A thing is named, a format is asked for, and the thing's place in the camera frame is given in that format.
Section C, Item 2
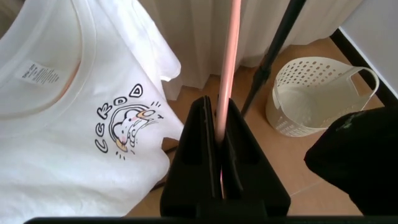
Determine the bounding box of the pink clothes hanger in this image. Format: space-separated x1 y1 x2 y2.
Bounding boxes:
215 0 243 198

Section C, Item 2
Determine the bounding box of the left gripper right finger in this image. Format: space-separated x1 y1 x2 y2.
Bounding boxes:
221 98 292 218

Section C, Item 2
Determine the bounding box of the white laundry basket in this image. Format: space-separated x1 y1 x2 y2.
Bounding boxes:
266 56 381 138

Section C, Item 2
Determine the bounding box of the black clothes rack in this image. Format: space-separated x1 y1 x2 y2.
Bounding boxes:
149 0 307 192

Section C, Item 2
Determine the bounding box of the black garment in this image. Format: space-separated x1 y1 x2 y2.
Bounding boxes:
303 105 398 217

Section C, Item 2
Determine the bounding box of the white garment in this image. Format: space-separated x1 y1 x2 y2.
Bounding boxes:
0 0 185 224

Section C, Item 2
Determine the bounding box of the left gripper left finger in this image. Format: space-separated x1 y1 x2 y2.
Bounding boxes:
160 95 222 218

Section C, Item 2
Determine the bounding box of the beige curtain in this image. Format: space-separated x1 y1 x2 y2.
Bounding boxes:
136 0 364 101

